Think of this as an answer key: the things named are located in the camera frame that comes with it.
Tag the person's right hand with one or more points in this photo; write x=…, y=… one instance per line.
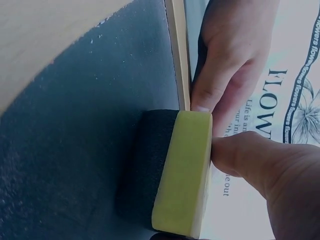
x=280, y=190

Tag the person's left hand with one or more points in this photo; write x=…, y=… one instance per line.
x=232, y=50

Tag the person's left fingers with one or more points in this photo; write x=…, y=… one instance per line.
x=225, y=100

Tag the yellow and black board eraser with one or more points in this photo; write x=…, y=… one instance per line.
x=180, y=175

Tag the wood-framed black chalkboard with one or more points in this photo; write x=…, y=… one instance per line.
x=75, y=112

